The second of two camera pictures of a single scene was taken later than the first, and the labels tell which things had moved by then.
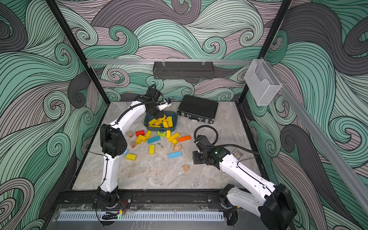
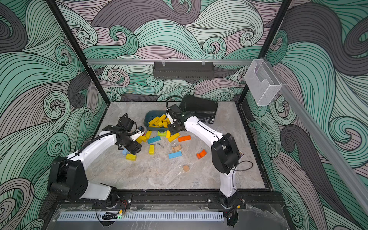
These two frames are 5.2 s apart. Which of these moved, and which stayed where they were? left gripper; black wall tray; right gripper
Moved: left gripper; right gripper
Stayed: black wall tray
